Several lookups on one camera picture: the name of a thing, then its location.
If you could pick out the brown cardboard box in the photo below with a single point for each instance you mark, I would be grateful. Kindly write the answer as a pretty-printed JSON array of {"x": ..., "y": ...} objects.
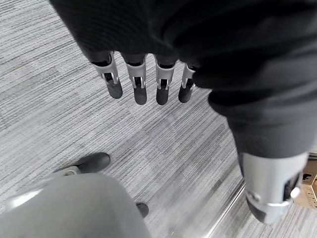
[{"x": 307, "y": 189}]

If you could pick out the dark robot left foot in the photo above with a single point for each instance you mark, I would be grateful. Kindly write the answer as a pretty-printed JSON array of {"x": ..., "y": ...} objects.
[{"x": 92, "y": 162}]

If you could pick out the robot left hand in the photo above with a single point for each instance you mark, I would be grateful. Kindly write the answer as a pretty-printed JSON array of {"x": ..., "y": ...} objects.
[{"x": 223, "y": 49}]

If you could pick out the dark robot foot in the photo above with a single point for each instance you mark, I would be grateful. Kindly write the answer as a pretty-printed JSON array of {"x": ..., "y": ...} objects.
[
  {"x": 142, "y": 209},
  {"x": 92, "y": 162}
]

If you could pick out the silver robot leg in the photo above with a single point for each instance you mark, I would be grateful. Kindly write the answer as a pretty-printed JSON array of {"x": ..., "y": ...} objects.
[{"x": 71, "y": 205}]

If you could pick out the dark robot right foot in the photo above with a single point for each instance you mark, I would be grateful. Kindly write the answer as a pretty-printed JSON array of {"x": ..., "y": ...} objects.
[{"x": 142, "y": 209}]

